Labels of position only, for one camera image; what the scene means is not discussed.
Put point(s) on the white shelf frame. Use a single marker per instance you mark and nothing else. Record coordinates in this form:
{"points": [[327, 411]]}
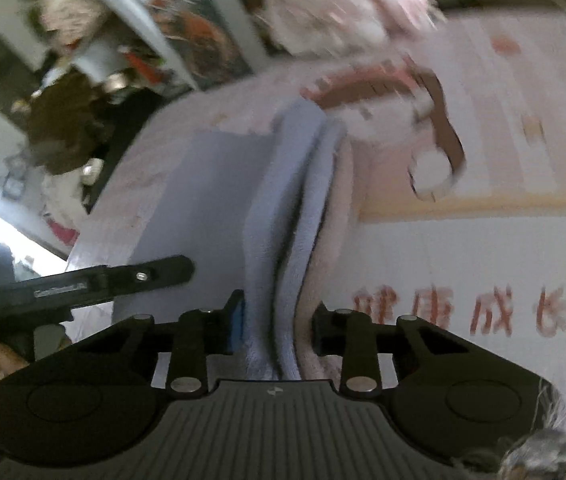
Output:
{"points": [[128, 10]]}

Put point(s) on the dark illustrated boxed book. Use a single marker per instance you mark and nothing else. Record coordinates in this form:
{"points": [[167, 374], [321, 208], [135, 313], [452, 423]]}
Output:
{"points": [[208, 40]]}

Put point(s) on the beige and lavender sweater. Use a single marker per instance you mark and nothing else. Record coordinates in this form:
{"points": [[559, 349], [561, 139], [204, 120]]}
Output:
{"points": [[283, 220]]}

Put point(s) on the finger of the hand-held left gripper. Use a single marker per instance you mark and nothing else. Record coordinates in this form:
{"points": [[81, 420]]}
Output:
{"points": [[153, 274]]}

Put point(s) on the white and pink plush toy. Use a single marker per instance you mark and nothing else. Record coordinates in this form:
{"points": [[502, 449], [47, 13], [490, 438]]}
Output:
{"points": [[343, 5]]}

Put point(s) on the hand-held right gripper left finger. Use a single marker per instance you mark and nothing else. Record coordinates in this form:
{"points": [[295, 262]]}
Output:
{"points": [[235, 320]]}

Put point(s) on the pink checked printed desk mat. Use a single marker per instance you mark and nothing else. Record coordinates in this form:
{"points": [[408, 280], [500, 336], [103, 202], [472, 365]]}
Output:
{"points": [[488, 160]]}

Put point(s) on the grey furry sleeve cuff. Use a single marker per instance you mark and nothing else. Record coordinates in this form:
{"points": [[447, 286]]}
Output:
{"points": [[538, 450]]}

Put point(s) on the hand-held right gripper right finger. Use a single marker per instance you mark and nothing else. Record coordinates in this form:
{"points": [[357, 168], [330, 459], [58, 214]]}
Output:
{"points": [[325, 330]]}

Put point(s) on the olive brown cloth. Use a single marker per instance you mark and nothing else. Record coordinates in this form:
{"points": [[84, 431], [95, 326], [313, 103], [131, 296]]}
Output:
{"points": [[68, 125]]}

